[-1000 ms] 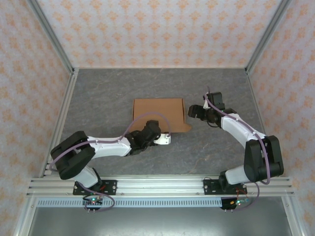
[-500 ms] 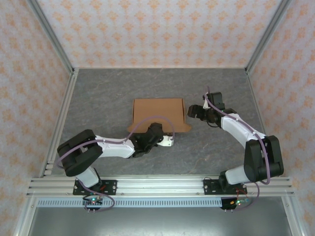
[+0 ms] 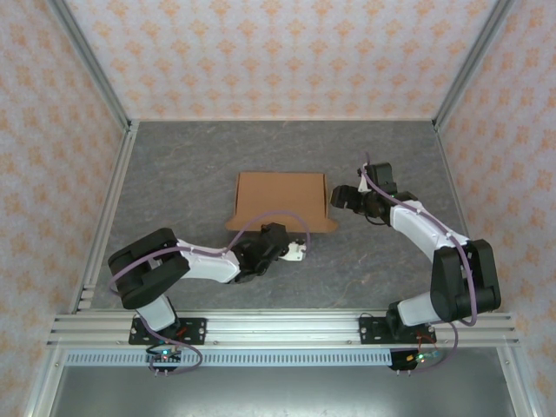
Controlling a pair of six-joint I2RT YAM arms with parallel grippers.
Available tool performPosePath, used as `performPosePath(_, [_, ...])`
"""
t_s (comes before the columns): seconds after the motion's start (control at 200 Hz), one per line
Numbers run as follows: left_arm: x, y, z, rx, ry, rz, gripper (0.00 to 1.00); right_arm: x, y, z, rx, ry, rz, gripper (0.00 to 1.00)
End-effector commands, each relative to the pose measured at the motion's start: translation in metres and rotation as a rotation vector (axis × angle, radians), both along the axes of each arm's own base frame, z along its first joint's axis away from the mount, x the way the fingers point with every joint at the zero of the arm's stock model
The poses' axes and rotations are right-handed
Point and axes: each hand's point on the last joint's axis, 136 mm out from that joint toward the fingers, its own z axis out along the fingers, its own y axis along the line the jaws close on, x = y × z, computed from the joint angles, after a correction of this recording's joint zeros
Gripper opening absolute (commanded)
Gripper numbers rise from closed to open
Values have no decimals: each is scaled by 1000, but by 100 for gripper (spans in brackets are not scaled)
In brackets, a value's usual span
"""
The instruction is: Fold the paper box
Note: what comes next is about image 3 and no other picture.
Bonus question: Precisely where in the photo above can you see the grey metal panel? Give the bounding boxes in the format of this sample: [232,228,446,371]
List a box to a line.
[47,364,518,417]

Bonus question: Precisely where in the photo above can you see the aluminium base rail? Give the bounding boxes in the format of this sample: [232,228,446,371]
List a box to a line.
[46,310,520,348]

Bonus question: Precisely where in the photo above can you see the aluminium side rail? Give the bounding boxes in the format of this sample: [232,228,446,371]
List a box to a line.
[434,121,494,314]
[71,121,140,314]

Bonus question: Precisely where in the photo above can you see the grey slotted cable duct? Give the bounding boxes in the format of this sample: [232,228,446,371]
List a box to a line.
[64,350,440,368]

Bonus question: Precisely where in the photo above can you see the aluminium lower frame bar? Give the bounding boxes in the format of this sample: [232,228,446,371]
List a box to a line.
[497,347,538,417]
[23,347,66,417]

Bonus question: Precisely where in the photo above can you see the aluminium frame post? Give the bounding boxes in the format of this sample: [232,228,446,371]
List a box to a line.
[432,0,520,131]
[46,0,134,131]

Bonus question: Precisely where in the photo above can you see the brown cardboard box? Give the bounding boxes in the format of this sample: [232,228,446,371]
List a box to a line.
[224,171,339,235]

